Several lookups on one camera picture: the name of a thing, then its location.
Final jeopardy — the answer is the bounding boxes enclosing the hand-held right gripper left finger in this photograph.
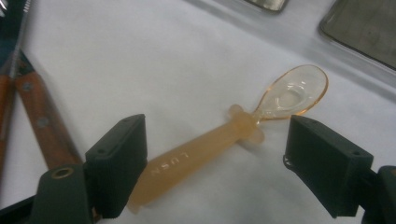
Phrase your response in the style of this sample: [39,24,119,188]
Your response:
[84,113,149,219]

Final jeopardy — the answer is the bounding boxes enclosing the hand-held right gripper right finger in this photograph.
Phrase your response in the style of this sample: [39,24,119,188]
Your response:
[283,115,375,218]

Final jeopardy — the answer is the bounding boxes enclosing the translucent orange baby spoon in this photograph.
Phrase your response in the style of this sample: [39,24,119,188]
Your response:
[126,63,330,216]

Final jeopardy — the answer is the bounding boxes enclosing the wooden-handled steak knife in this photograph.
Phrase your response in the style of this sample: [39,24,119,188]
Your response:
[13,50,83,171]
[0,73,17,181]

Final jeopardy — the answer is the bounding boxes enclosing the smoky clear plastic bin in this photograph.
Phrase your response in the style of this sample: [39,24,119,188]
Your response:
[242,0,289,13]
[318,0,396,72]

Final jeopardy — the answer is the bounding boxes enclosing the wooden-handled metal fork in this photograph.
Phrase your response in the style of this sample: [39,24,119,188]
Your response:
[7,0,34,78]

